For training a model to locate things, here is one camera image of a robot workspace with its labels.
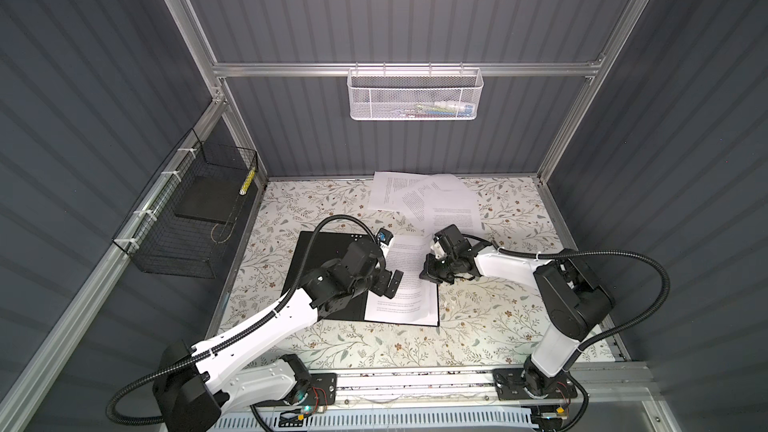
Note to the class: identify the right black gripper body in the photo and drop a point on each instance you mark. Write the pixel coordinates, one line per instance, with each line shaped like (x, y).
(450, 269)

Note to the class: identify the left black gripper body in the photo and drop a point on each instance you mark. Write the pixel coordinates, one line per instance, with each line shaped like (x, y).
(377, 282)

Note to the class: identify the printed sheet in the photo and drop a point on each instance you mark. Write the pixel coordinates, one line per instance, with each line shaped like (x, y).
(386, 185)
(416, 300)

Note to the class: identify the grey folder with black inside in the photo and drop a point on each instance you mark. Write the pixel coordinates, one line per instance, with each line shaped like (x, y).
(314, 250)

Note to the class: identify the printed sheet near left arm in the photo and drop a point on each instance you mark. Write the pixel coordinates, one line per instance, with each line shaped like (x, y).
(435, 202)

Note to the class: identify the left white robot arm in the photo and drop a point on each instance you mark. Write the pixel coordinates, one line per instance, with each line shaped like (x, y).
(185, 403)

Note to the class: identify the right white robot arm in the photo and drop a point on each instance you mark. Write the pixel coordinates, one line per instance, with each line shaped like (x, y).
(573, 297)

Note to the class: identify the floral table mat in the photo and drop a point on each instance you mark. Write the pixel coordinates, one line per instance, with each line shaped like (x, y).
(483, 322)

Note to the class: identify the yellow marker in black basket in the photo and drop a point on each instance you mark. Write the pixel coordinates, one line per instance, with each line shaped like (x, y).
(247, 181)

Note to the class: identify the black pad in basket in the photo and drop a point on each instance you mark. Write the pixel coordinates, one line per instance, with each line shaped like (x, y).
(209, 199)

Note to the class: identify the pens in white basket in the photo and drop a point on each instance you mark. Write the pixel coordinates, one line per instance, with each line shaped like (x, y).
(440, 109)

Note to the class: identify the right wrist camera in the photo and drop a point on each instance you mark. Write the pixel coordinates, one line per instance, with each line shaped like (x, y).
(441, 247)

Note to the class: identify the black wire basket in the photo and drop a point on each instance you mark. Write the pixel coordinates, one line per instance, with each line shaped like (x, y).
(189, 221)

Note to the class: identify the white wire basket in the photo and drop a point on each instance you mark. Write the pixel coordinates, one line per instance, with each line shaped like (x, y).
(374, 93)

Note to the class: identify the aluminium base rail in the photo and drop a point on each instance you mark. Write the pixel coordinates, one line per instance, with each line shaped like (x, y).
(414, 387)

